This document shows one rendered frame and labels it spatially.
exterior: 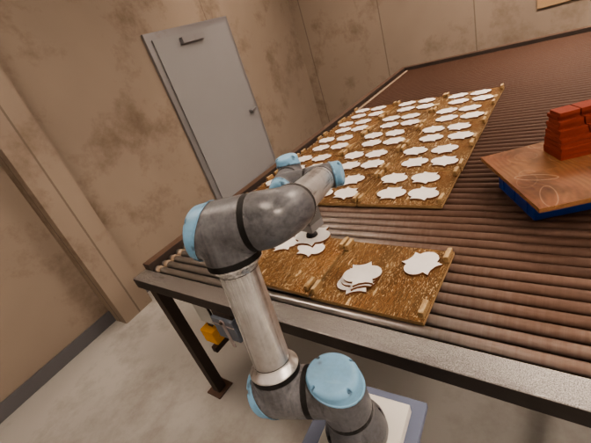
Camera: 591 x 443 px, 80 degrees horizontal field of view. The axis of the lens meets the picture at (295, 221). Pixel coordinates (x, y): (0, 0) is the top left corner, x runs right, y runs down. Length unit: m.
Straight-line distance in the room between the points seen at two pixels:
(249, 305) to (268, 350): 0.12
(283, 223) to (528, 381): 0.70
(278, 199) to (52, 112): 3.04
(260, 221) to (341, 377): 0.38
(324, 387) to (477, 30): 5.32
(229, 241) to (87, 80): 3.20
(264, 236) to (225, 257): 0.09
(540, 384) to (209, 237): 0.81
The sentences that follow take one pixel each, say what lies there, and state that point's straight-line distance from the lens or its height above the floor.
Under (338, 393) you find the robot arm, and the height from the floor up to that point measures 1.12.
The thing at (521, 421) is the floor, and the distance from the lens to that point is 2.08.
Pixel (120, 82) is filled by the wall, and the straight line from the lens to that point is 3.93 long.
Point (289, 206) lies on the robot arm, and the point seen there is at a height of 1.50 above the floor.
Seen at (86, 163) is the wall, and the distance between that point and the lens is 3.60.
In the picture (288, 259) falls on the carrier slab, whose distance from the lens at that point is 1.55.
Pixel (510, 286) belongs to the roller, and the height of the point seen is 0.91.
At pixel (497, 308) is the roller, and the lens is 1.21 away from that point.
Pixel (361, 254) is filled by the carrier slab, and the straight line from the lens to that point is 1.44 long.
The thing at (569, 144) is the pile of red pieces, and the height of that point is 1.10.
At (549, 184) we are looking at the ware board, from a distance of 1.55.
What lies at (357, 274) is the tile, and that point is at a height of 0.97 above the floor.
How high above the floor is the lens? 1.76
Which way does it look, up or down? 27 degrees down
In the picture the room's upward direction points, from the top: 19 degrees counter-clockwise
